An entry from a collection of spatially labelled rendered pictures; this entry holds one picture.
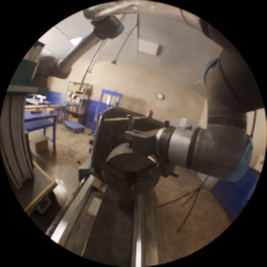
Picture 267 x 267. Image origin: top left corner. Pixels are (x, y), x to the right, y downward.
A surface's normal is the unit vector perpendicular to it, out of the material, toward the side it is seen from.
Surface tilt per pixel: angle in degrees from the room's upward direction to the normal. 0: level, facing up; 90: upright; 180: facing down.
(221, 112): 102
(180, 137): 67
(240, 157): 82
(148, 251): 0
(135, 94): 90
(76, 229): 0
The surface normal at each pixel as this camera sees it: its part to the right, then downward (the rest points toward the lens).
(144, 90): -0.04, 0.22
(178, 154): -0.79, 0.15
